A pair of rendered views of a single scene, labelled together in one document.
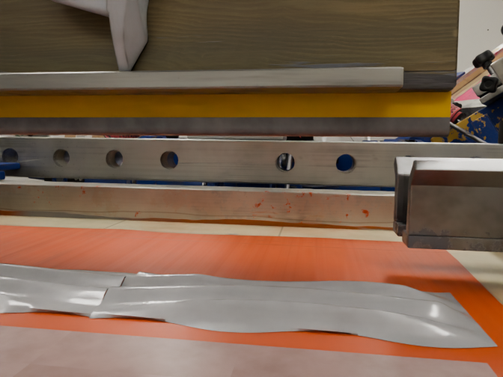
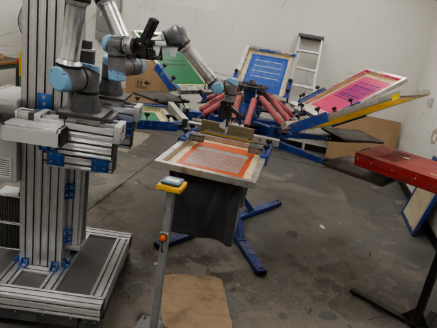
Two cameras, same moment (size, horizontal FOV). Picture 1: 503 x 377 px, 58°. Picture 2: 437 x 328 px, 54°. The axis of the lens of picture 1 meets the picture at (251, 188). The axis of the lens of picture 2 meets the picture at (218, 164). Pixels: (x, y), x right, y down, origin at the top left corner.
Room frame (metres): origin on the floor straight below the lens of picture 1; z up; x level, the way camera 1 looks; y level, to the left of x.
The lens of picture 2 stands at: (-2.52, 0.01, 1.80)
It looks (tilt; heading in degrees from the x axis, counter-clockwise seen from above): 19 degrees down; 2
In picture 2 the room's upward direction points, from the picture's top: 9 degrees clockwise
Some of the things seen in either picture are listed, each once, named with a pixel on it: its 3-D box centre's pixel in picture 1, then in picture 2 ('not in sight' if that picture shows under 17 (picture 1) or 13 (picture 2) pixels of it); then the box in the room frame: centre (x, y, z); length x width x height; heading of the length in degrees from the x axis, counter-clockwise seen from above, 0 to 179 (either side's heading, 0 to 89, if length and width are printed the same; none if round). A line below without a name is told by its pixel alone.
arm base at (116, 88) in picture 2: not in sight; (110, 85); (0.07, 0.80, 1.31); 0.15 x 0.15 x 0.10
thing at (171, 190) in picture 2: not in sight; (162, 261); (-0.44, 0.29, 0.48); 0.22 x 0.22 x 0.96; 82
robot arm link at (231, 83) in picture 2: not in sight; (231, 86); (0.30, 0.09, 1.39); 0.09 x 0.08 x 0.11; 98
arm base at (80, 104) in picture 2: not in sight; (86, 99); (-0.43, 0.77, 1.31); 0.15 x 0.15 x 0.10
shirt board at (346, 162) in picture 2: not in sight; (309, 154); (0.74, -0.59, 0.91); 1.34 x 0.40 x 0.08; 52
